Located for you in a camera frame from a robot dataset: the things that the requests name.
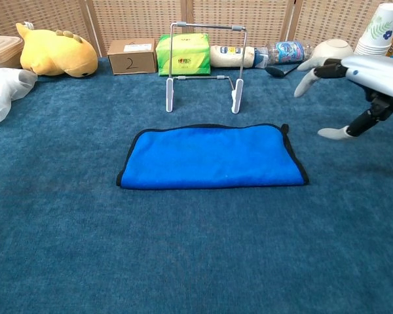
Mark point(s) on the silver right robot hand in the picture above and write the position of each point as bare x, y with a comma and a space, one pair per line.
380, 72

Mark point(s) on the blue and grey towel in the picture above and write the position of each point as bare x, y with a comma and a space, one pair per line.
209, 157

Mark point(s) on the clear plastic water bottle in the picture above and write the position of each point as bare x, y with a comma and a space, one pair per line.
288, 52

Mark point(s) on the cream mayonnaise bottle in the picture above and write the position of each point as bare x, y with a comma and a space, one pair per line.
226, 57

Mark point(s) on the yellow plush dinosaur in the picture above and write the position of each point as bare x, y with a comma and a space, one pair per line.
55, 52

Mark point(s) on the stack of white paper cups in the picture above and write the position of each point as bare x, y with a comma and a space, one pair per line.
376, 32

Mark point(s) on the beige upturned bowl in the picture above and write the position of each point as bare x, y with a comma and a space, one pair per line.
330, 49

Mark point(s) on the dark spoon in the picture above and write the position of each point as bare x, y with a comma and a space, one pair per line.
275, 72

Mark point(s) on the green tissue pack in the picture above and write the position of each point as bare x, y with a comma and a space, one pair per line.
190, 49

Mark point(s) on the small cardboard box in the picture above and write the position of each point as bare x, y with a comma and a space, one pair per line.
131, 60

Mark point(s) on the woven folding screen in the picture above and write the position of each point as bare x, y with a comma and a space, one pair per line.
134, 19

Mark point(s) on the blue carpet table cover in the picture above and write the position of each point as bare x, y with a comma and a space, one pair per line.
52, 196

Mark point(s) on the white plastic bag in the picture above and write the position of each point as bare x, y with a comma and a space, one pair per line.
3, 88

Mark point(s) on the beige lidded food container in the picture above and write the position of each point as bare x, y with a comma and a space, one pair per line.
3, 49

